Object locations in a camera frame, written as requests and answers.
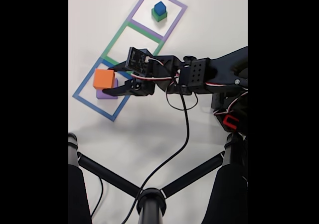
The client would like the large purple cube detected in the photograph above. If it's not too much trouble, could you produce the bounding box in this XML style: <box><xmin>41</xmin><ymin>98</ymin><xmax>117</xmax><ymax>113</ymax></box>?
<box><xmin>96</xmin><ymin>78</ymin><xmax>119</xmax><ymax>100</ymax></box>

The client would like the orange cube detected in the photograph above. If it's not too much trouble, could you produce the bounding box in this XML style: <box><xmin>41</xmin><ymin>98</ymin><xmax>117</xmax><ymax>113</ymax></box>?
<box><xmin>93</xmin><ymin>68</ymin><xmax>116</xmax><ymax>89</ymax></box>

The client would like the green cube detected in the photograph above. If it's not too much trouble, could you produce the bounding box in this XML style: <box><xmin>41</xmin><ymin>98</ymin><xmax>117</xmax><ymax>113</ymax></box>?
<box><xmin>151</xmin><ymin>7</ymin><xmax>168</xmax><ymax>23</ymax></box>

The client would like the small blue cube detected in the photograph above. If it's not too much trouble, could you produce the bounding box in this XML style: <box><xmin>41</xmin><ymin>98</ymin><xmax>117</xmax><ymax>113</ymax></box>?
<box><xmin>154</xmin><ymin>1</ymin><xmax>167</xmax><ymax>14</ymax></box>

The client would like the red table clamp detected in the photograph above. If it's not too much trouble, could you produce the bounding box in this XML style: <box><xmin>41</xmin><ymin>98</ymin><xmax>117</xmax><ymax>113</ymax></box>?
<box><xmin>222</xmin><ymin>114</ymin><xmax>240</xmax><ymax>130</ymax></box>

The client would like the black tripod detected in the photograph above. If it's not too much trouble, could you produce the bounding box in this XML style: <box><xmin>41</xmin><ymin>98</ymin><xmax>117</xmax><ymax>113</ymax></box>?
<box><xmin>68</xmin><ymin>132</ymin><xmax>248</xmax><ymax>224</ymax></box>

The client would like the red white servo wire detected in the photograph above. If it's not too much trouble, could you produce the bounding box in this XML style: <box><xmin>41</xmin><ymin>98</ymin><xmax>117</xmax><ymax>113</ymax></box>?
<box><xmin>213</xmin><ymin>92</ymin><xmax>248</xmax><ymax>116</ymax></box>
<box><xmin>131</xmin><ymin>57</ymin><xmax>248</xmax><ymax>111</ymax></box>

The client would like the green square frame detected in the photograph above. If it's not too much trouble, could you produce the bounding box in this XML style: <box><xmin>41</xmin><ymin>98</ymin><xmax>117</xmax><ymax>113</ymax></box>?
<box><xmin>101</xmin><ymin>19</ymin><xmax>165</xmax><ymax>75</ymax></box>

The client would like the blue square frame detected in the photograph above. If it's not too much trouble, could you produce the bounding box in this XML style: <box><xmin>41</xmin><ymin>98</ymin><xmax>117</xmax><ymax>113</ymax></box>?
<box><xmin>72</xmin><ymin>57</ymin><xmax>140</xmax><ymax>122</ymax></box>

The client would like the purple square frame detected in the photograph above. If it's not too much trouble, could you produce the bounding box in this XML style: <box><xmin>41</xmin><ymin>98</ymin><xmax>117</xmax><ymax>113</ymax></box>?
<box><xmin>127</xmin><ymin>0</ymin><xmax>188</xmax><ymax>41</ymax></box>

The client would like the thick black camera cable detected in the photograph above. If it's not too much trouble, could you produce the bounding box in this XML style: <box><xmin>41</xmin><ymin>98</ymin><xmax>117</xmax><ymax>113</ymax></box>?
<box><xmin>121</xmin><ymin>78</ymin><xmax>190</xmax><ymax>224</ymax></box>

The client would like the thin black cable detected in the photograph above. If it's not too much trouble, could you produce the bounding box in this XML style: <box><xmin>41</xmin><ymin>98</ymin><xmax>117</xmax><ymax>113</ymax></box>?
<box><xmin>90</xmin><ymin>176</ymin><xmax>104</xmax><ymax>217</ymax></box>

